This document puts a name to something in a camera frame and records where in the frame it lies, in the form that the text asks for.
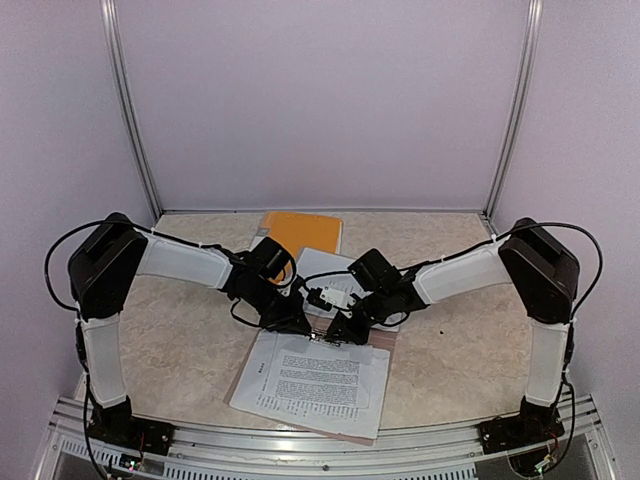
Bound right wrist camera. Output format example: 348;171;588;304
306;286;355;311

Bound front aluminium rail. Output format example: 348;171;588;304
44;394;616;480

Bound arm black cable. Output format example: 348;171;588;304
43;222;306;331
302;222;601;401

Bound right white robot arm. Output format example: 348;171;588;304
326;218;580;444

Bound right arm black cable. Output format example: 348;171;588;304
302;222;601;401

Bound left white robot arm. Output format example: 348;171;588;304
68;212;311;445

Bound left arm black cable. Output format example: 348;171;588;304
43;222;306;331

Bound right aluminium frame post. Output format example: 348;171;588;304
482;0;544;225

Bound left aluminium frame post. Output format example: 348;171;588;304
100;0;164;221

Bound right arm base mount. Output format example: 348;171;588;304
477;416;565;455

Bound translucent grey plastic sheet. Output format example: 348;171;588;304
222;327;401;446

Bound white printed paper sheets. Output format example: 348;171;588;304
294;245;401;331

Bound metal clip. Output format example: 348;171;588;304
310;331;341;347

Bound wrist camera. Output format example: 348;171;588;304
278;277;303;297
306;286;355;311

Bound orange file folder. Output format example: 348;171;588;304
250;211;343;258

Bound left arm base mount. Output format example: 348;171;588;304
88;412;175;456

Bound aluminium frame post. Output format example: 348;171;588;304
482;0;544;225
100;0;164;221

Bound remaining white paper stack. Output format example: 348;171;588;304
229;331;392;440

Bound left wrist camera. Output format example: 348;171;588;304
278;277;303;297

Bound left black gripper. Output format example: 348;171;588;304
239;281;308;336

